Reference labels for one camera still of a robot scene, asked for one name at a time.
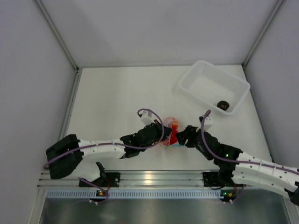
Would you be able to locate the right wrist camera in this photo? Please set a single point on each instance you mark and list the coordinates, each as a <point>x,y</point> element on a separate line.
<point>206,122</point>

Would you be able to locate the black fake food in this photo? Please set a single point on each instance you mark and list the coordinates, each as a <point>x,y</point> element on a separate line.
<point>223,105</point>

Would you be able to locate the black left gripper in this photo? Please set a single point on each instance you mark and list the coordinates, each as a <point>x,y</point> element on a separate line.
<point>167,131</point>

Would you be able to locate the aluminium frame post left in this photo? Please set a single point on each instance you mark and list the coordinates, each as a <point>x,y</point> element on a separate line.
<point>45,14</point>

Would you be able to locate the clear zip top bag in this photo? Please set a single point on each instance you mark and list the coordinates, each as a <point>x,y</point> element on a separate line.
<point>179,129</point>

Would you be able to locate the aluminium frame post right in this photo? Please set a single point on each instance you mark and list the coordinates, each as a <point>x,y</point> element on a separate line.
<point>262,32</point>

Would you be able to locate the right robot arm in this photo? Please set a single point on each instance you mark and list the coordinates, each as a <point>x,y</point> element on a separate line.
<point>241,168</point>

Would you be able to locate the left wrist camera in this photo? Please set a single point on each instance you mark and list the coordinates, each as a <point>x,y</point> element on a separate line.
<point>146,118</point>

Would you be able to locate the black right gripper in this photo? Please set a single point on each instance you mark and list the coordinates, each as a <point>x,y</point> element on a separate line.
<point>182,136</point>

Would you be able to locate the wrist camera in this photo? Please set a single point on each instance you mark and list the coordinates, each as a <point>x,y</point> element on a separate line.
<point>206,122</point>
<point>146,118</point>

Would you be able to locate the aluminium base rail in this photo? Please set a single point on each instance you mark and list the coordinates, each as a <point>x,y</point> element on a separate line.
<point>162,179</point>

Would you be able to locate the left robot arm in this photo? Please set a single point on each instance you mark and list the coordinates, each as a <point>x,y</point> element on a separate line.
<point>72,157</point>

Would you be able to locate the red fake pepper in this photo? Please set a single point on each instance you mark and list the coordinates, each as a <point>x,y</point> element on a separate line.
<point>173,139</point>

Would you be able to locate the aluminium frame post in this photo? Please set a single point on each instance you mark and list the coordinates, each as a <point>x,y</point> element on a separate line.
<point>45,14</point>
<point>262,32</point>

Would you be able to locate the white slotted cable duct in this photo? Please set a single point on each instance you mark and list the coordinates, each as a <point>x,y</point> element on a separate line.
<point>139,194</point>

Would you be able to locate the yellow fake bell pepper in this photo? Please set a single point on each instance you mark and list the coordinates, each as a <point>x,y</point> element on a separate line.
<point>172,122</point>

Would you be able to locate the white plastic basket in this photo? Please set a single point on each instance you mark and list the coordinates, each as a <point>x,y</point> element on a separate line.
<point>206,84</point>

